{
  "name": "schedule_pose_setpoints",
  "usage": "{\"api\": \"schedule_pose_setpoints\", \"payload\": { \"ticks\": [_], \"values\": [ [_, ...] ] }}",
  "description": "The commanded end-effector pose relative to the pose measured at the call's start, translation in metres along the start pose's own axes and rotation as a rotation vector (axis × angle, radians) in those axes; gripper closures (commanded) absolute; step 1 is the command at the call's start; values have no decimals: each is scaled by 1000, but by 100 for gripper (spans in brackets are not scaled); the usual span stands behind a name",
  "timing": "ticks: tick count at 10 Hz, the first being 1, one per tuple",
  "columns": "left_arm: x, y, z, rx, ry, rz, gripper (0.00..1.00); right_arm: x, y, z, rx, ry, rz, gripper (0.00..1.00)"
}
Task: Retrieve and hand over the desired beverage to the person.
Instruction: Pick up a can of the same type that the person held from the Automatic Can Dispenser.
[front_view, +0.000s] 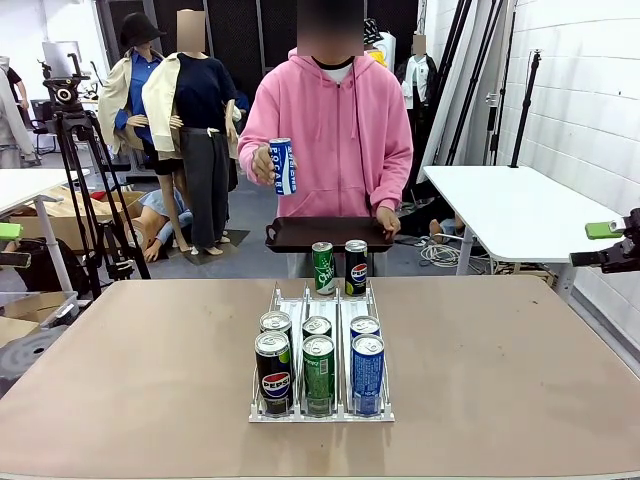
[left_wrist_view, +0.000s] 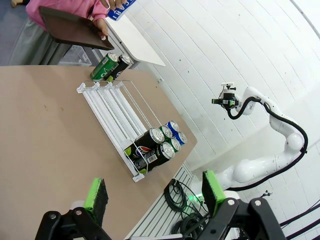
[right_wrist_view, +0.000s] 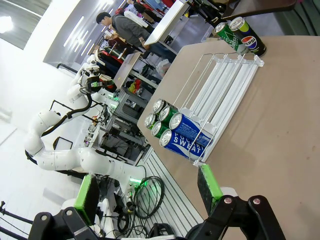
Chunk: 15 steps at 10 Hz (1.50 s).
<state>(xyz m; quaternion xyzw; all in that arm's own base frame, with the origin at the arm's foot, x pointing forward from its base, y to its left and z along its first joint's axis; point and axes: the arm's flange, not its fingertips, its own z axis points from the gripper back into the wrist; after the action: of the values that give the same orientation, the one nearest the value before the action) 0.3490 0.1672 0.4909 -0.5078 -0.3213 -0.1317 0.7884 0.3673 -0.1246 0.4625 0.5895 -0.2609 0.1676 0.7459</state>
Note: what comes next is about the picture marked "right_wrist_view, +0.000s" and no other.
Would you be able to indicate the metal equipment rack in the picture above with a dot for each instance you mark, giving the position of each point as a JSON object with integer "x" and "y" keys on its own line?
{"x": 120, "y": 125}

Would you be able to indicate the white can dispenser rack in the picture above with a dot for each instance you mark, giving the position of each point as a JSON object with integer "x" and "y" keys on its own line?
{"x": 225, "y": 95}

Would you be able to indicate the green Chilsung cider can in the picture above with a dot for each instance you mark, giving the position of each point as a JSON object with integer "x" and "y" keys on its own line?
{"x": 226, "y": 35}
{"x": 157, "y": 128}
{"x": 166, "y": 113}

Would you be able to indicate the black camera tripod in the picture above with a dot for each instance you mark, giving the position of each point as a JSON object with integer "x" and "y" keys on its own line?
{"x": 205, "y": 10}

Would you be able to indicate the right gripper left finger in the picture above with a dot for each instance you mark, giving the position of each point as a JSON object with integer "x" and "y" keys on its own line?
{"x": 86, "y": 197}

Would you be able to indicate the white plastic bag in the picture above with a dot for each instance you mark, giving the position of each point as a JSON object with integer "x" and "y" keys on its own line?
{"x": 163, "y": 67}

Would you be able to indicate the person in grey hoodie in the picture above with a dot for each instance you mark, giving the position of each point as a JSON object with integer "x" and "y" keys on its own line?
{"x": 127, "y": 28}

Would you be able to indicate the blue Pocari Sweat can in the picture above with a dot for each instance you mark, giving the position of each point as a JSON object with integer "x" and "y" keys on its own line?
{"x": 190, "y": 127}
{"x": 185, "y": 147}

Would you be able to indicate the white table with white legs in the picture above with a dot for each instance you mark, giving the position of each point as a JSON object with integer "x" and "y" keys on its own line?
{"x": 170, "y": 20}

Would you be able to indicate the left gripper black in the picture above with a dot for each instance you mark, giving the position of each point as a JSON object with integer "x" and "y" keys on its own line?
{"x": 93, "y": 86}

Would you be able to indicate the grey slotted aluminium base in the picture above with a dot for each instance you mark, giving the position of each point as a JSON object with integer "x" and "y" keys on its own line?
{"x": 172, "y": 195}

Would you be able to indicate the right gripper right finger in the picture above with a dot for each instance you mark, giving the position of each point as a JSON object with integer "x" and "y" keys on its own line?
{"x": 208, "y": 187}

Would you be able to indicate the light wood table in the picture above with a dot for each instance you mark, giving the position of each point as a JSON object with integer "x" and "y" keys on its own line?
{"x": 127, "y": 70}

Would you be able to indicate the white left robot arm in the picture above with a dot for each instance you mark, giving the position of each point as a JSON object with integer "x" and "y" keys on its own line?
{"x": 62, "y": 157}

